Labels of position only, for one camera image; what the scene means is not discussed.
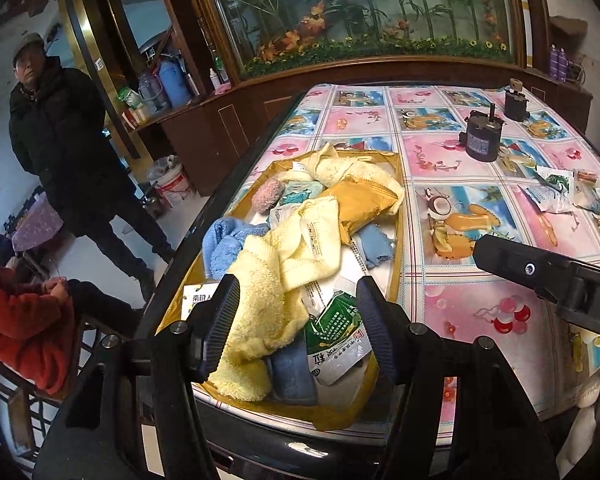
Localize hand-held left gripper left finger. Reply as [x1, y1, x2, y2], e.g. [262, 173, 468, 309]
[32, 274, 243, 480]

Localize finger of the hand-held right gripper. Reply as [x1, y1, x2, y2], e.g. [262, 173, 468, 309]
[472, 234, 580, 306]

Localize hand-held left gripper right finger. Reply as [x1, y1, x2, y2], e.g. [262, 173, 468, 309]
[355, 276, 561, 480]

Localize pale yellow fluffy towel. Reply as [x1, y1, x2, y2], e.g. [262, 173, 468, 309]
[207, 232, 311, 403]

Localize yellow cardboard box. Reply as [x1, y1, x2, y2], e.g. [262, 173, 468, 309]
[155, 147, 413, 433]

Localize person's right hand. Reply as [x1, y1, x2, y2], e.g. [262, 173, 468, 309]
[570, 377, 600, 461]

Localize white printed card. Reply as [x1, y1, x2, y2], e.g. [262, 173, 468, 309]
[181, 284, 216, 321]

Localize printed tablecloth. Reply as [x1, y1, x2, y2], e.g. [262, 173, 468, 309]
[190, 84, 600, 421]

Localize white green torn packet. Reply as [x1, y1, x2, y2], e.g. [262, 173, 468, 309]
[517, 166, 576, 216]

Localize small light blue cloth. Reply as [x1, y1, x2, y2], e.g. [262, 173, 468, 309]
[352, 224, 396, 267]

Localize light blue towel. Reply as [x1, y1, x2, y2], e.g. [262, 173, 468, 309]
[201, 217, 271, 281]

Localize pale yellow knitted cloth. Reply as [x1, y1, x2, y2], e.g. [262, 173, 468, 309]
[275, 195, 353, 293]

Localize clear snack packet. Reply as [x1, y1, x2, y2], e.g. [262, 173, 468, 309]
[572, 170, 600, 216]

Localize large black motor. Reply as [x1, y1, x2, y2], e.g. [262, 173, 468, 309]
[459, 102, 506, 162]

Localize pink fuzzy cloth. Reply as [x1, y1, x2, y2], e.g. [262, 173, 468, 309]
[251, 177, 285, 213]

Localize white plastic bucket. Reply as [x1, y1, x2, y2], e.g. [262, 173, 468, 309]
[152, 162, 197, 211]

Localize teal tissue packet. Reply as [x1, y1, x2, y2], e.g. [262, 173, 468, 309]
[275, 180, 326, 208]

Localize small black motor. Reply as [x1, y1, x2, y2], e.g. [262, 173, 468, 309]
[504, 78, 531, 122]

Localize dark wooden cabinet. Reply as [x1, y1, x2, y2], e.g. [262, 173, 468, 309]
[130, 57, 593, 196]

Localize purple cloth table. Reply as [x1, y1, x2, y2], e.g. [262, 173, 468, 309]
[12, 192, 63, 261]

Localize purple bottles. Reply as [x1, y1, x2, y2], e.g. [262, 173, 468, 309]
[549, 45, 568, 82]

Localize wooden chair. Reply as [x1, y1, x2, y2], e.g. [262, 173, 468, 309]
[0, 320, 126, 471]

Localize green white bag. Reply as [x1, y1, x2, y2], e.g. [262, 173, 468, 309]
[117, 87, 143, 111]

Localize clear water jug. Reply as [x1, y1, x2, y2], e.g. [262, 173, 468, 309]
[139, 71, 161, 111]

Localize blue thermos jug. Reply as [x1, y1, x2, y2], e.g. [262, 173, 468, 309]
[157, 57, 193, 108]

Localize aquarium with artificial plants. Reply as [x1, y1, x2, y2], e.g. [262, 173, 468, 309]
[187, 0, 531, 81]

